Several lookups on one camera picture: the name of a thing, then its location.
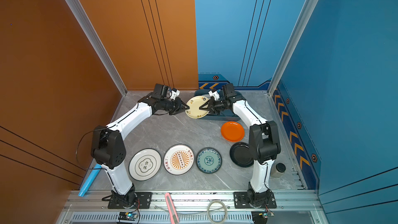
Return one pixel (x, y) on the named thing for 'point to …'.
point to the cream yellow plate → (194, 103)
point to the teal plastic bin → (226, 114)
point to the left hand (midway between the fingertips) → (190, 106)
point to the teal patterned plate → (209, 160)
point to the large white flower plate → (145, 164)
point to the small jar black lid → (278, 170)
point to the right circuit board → (260, 217)
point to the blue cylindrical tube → (89, 180)
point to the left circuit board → (128, 215)
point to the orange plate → (232, 131)
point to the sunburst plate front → (178, 159)
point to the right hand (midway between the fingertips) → (200, 108)
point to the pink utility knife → (172, 210)
